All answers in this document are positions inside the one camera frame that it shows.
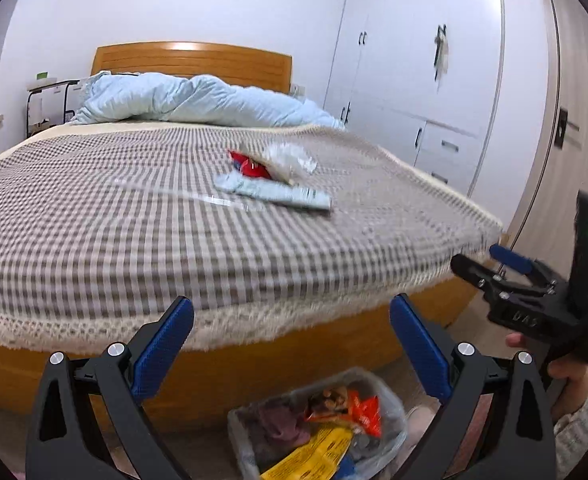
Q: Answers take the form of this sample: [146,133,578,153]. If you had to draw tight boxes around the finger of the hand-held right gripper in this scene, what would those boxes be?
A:
[450,254,505,304]
[490,243,558,292]

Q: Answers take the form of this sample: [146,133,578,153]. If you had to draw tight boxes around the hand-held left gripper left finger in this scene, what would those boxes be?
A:
[25,295,195,480]

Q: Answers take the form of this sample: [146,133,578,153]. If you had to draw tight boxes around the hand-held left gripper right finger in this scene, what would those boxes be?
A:
[389,293,559,480]

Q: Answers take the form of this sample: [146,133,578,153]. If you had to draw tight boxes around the bin with leaf-print liner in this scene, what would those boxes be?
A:
[226,366,409,480]

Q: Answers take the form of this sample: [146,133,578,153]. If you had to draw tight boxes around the red snack packet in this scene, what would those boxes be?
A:
[305,386,383,437]

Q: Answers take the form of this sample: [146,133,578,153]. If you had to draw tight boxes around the yellow snack packet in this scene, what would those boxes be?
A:
[260,422,355,480]

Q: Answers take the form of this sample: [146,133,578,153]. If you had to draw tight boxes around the white green-print packet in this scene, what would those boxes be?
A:
[213,174,333,212]

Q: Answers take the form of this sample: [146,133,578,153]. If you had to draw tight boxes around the small red wrapper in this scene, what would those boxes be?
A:
[227,150,273,182]

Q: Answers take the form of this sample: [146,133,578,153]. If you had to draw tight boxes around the white plastic bag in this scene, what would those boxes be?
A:
[260,141,319,184]

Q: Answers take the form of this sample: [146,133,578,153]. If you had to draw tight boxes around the person's right hand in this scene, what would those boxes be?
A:
[505,332,588,422]

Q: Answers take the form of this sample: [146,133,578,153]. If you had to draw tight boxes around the beige door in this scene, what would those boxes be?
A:
[504,0,588,281]

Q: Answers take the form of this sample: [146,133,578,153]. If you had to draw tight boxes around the wooden bed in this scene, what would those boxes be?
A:
[0,41,512,433]

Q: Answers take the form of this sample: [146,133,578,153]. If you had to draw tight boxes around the clear plastic film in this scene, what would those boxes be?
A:
[114,176,267,212]

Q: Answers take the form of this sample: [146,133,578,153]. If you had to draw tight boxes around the white wardrobe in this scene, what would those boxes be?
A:
[324,0,505,198]

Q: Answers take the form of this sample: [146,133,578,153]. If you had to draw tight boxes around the light blue duvet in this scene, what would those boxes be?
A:
[69,71,345,129]

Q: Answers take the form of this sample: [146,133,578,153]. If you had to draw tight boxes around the bag hanging on wardrobe handle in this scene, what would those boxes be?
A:
[433,24,450,82]

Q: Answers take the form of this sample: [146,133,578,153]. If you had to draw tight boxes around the black-frame bedside table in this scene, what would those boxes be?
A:
[26,79,82,139]

